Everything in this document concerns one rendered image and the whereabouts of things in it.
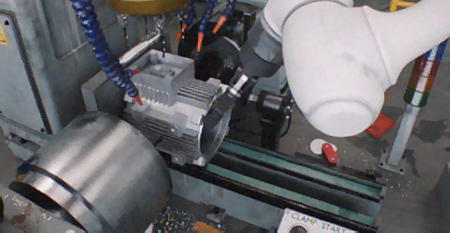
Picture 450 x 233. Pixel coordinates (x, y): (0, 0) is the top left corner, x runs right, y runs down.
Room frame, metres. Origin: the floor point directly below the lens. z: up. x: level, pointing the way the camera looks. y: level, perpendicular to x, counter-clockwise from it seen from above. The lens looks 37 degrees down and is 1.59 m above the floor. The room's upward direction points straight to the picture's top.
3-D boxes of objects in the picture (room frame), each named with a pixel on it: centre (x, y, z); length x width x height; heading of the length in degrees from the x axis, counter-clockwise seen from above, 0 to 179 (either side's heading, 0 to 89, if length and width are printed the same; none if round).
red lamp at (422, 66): (0.78, -0.50, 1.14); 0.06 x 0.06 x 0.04
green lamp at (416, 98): (0.78, -0.50, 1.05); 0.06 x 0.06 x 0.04
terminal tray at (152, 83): (0.75, 0.14, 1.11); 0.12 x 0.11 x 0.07; 63
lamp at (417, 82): (0.78, -0.50, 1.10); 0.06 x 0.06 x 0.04
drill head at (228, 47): (1.04, -0.03, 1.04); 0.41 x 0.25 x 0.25; 154
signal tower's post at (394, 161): (0.78, -0.50, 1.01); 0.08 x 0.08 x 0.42; 64
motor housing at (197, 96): (0.74, 0.11, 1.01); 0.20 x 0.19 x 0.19; 63
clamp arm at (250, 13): (0.81, -0.06, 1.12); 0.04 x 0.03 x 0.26; 64
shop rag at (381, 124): (0.98, -0.49, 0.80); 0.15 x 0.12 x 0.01; 40
